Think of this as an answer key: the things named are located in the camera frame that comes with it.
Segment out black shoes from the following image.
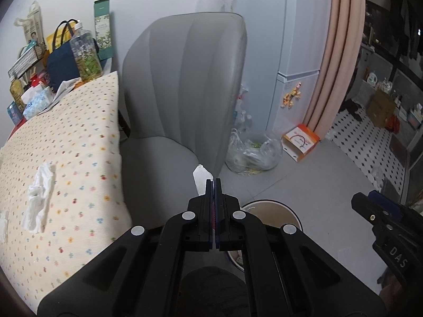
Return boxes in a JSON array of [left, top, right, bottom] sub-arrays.
[[340, 99, 364, 123]]

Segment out blue soda can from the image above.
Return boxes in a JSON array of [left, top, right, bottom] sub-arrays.
[[7, 101, 24, 123]]

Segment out white paper sheet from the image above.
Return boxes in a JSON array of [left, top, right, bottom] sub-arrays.
[[49, 77, 83, 108]]

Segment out grey upholstered chair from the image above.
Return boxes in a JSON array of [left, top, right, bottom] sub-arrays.
[[118, 12, 249, 203]]

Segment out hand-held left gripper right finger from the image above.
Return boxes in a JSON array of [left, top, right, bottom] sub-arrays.
[[215, 178, 387, 317]]

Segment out black wire basket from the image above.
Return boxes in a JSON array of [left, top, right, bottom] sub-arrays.
[[8, 44, 47, 78]]

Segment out blue tissue pack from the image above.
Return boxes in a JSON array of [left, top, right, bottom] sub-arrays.
[[21, 85, 54, 120]]

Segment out red bag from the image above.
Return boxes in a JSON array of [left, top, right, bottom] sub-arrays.
[[385, 114, 401, 134]]

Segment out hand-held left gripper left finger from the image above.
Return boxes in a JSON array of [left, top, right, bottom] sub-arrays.
[[37, 178, 216, 317]]

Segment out clear plastic bag of waste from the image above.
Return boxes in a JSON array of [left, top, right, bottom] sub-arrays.
[[225, 128, 283, 174]]

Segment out orange white box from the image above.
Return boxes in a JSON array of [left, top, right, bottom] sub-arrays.
[[281, 123, 321, 163]]

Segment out pink curtain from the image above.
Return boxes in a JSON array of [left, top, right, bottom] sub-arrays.
[[302, 0, 367, 140]]

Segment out small white plastic bag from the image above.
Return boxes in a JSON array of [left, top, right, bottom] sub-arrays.
[[370, 166, 386, 186]]

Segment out yellow packet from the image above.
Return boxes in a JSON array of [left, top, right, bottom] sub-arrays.
[[44, 32, 72, 54]]

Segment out round white trash bin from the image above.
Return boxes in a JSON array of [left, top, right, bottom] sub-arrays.
[[226, 199, 303, 272]]

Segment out cluster of yellow magnets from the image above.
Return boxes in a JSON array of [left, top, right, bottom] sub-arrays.
[[281, 82, 303, 108]]

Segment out hanging dark clothes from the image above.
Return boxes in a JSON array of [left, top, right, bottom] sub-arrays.
[[386, 0, 423, 60]]

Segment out white fridge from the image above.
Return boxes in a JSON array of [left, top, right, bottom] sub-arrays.
[[195, 0, 333, 133]]

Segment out cream printed paper bag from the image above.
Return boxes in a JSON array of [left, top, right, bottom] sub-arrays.
[[13, 1, 45, 49]]

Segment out green box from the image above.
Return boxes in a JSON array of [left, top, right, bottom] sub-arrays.
[[93, 0, 115, 61]]

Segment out dark cloth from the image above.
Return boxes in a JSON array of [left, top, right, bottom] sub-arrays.
[[180, 265, 249, 317]]

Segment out clear bottle green label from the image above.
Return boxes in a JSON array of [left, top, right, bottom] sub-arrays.
[[69, 23, 103, 82]]

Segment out white tissue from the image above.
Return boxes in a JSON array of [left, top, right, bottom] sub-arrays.
[[21, 162, 56, 234]]

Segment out brown cardboard box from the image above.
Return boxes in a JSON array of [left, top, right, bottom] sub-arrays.
[[366, 89, 397, 129]]

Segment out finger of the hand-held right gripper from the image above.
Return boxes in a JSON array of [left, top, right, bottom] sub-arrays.
[[351, 192, 392, 235], [368, 190, 406, 211]]

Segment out bottle with yellow contents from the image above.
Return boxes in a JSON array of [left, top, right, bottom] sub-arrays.
[[10, 78, 26, 113]]

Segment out navy lunch bag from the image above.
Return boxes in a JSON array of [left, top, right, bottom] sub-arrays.
[[46, 20, 100, 83]]

